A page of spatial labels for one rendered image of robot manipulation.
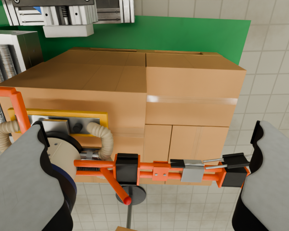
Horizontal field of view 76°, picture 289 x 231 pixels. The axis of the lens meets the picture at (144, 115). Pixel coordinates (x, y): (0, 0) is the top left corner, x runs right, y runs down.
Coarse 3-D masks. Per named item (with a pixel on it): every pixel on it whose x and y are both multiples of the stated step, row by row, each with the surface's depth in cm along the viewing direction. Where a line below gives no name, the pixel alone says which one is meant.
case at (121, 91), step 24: (24, 72) 88; (48, 72) 90; (72, 72) 92; (96, 72) 94; (120, 72) 96; (144, 72) 98; (0, 96) 74; (24, 96) 74; (48, 96) 74; (72, 96) 74; (96, 96) 74; (120, 96) 74; (144, 96) 74; (120, 120) 80; (144, 120) 80; (96, 144) 86; (120, 144) 86
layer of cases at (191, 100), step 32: (96, 64) 109; (128, 64) 111; (160, 64) 114; (192, 64) 117; (224, 64) 120; (160, 96) 118; (192, 96) 118; (224, 96) 117; (160, 128) 129; (192, 128) 129; (224, 128) 129; (160, 160) 144
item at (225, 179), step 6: (222, 162) 62; (222, 168) 60; (234, 168) 60; (240, 168) 60; (246, 168) 60; (222, 174) 59; (228, 174) 59; (234, 174) 59; (240, 174) 59; (246, 174) 59; (222, 180) 60; (228, 180) 60; (234, 180) 60; (240, 180) 60; (222, 186) 62; (228, 186) 62; (234, 186) 62; (240, 186) 62
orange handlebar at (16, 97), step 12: (12, 96) 47; (24, 108) 51; (24, 120) 51; (24, 132) 53; (144, 168) 60; (156, 168) 59; (168, 168) 59; (180, 168) 60; (216, 168) 60; (156, 180) 62; (216, 180) 62
